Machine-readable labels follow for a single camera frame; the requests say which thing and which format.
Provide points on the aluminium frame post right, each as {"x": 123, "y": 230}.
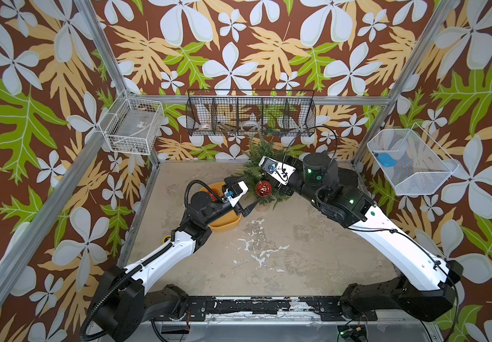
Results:
{"x": 432, "y": 28}

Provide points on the yellow plastic tray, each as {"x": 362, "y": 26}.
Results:
{"x": 224, "y": 222}

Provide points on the black plastic tool case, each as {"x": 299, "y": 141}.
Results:
{"x": 347, "y": 178}

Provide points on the blue object in basket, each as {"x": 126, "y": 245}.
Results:
{"x": 385, "y": 160}

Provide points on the white wire basket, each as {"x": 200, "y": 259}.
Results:
{"x": 423, "y": 165}
{"x": 131, "y": 124}

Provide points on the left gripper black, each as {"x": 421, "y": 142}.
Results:
{"x": 229, "y": 181}

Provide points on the aluminium frame post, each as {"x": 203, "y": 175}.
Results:
{"x": 432, "y": 28}
{"x": 105, "y": 53}

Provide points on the white wire basket left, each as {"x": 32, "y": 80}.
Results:
{"x": 131, "y": 124}

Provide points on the aluminium frame post left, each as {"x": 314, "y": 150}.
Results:
{"x": 105, "y": 53}

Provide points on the black wire wall basket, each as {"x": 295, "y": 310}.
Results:
{"x": 250, "y": 112}

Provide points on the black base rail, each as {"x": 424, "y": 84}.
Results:
{"x": 196, "y": 308}

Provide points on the large red glitter ball ornament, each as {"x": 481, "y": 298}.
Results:
{"x": 263, "y": 189}

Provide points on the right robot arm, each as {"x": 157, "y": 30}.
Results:
{"x": 426, "y": 286}

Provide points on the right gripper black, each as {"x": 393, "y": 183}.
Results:
{"x": 286, "y": 189}

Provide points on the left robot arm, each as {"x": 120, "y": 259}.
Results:
{"x": 122, "y": 301}

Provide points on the white wire basket right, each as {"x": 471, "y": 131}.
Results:
{"x": 423, "y": 165}

